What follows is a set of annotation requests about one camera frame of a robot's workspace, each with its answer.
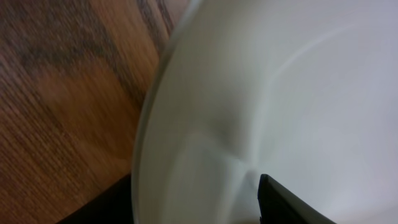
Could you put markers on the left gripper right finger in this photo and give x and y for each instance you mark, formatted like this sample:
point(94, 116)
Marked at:
point(279, 205)

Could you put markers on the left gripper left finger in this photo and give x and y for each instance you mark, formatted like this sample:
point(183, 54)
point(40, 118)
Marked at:
point(113, 206)

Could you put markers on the cream large bowl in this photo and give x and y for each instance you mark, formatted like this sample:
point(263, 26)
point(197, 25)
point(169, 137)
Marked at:
point(302, 91)

